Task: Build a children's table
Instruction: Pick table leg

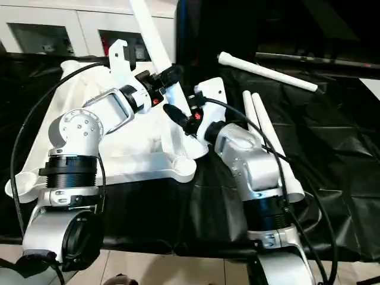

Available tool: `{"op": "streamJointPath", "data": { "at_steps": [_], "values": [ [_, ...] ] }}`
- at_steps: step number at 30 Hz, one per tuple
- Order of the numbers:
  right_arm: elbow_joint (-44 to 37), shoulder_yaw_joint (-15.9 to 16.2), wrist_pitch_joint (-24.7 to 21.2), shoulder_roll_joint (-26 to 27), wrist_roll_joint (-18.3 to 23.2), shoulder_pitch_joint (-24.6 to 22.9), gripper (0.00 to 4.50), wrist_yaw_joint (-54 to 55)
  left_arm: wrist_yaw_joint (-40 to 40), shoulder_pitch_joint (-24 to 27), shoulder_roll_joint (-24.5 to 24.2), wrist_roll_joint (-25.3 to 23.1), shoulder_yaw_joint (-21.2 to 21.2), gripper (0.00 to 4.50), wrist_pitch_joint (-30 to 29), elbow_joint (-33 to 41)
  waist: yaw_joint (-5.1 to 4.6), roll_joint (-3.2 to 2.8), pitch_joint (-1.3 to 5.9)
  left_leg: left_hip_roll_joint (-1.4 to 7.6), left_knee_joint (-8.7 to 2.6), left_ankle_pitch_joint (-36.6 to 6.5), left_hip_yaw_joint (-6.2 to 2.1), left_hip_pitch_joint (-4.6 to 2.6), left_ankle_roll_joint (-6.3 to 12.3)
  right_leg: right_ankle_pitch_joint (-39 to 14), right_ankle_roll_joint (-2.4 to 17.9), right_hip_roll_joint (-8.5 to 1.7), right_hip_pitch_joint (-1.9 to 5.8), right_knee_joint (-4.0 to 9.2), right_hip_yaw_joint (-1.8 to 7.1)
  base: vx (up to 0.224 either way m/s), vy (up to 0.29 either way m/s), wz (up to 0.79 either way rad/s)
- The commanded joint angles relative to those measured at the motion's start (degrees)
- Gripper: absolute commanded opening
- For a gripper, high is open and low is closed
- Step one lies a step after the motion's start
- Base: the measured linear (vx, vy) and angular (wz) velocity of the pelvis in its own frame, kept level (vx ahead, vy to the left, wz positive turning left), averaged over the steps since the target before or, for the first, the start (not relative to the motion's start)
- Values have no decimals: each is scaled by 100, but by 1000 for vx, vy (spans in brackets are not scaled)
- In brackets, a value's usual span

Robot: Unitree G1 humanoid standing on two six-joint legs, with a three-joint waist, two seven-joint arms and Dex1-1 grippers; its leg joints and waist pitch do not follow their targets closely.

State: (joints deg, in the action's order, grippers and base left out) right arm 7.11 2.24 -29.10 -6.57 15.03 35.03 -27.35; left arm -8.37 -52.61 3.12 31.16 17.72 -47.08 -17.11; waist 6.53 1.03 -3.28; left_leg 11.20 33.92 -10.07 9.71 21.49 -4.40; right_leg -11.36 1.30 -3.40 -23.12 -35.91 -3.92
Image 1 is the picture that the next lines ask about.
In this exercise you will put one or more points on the white plastic table leg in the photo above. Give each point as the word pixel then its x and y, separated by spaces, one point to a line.
pixel 154 44
pixel 267 71
pixel 267 124
pixel 249 110

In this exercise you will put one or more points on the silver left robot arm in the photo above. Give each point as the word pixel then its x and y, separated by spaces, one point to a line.
pixel 80 133

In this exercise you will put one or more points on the red package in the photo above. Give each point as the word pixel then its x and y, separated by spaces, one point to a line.
pixel 104 44

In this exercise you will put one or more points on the black box with yellow label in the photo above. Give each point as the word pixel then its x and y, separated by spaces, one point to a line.
pixel 213 26

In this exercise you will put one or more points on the white glass-door cabinet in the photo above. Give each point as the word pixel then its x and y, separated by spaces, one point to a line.
pixel 44 20

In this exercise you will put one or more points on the black work mat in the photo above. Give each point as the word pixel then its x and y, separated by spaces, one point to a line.
pixel 326 148

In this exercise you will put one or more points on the white flat board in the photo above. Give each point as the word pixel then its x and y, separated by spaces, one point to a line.
pixel 371 87

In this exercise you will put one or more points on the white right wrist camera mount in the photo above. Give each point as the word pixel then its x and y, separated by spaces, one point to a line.
pixel 213 95

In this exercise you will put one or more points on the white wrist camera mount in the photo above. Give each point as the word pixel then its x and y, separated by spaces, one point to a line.
pixel 120 68
pixel 213 95

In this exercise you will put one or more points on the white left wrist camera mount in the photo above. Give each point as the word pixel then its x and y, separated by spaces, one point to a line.
pixel 120 68

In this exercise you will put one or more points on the dark metal rail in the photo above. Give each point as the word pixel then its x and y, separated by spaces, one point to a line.
pixel 311 59

